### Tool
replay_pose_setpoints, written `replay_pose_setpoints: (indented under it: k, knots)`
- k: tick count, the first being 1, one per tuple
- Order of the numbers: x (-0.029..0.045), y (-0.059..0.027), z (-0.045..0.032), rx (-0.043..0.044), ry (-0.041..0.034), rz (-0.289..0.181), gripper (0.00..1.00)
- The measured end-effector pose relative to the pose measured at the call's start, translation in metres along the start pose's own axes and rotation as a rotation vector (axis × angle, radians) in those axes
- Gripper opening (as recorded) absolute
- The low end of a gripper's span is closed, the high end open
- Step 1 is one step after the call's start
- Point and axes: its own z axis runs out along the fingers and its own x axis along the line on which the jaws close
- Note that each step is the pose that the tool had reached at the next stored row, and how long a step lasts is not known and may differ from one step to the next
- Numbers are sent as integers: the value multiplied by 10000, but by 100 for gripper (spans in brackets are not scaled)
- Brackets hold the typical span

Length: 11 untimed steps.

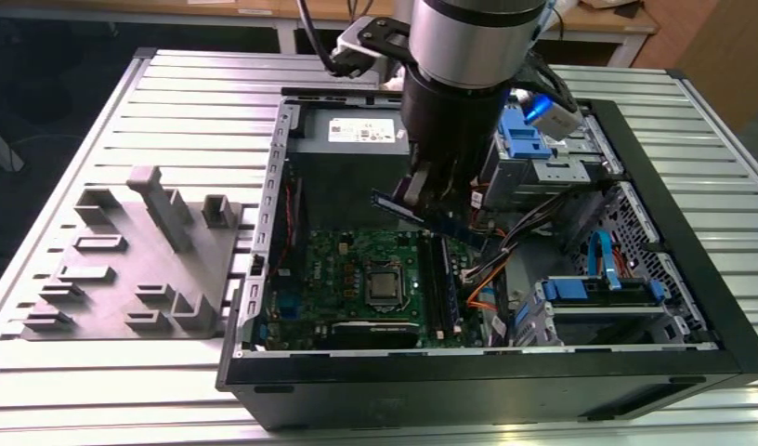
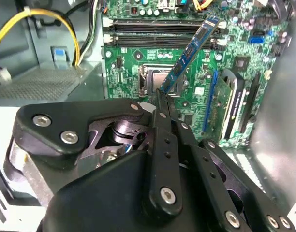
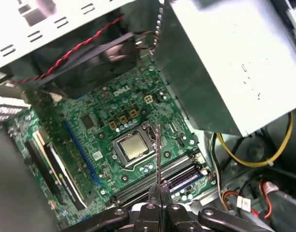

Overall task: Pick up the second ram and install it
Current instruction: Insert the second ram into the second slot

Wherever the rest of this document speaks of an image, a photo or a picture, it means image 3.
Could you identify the black case fan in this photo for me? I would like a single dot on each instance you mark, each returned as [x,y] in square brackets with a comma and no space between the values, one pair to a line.
[94,70]

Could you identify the black open PC case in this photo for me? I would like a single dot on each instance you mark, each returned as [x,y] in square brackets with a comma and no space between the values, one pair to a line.
[53,14]

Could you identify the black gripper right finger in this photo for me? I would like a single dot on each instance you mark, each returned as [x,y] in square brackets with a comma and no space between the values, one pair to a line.
[174,217]

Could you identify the grey power supply unit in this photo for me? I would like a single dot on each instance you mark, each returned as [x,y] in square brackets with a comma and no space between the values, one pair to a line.
[235,60]

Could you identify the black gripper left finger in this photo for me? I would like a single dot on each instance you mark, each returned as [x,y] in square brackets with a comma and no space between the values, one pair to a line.
[150,217]

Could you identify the silver CPU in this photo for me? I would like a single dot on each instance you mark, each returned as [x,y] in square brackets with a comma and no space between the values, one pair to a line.
[132,148]

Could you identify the blue expansion slot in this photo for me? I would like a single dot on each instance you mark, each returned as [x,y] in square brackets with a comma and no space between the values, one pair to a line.
[79,148]

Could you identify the green motherboard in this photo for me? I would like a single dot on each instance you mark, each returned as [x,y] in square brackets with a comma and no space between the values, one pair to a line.
[99,113]

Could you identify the black RAM slot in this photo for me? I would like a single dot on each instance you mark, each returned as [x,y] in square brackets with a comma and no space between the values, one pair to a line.
[172,167]
[172,181]
[172,174]

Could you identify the metal locking lever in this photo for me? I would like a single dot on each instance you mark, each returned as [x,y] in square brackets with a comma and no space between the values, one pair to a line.
[151,135]

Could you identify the blue RAM stick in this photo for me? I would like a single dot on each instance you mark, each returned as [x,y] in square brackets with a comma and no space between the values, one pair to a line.
[158,157]

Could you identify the metal CPU socket cover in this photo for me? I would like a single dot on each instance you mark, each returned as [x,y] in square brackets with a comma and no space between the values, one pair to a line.
[127,135]

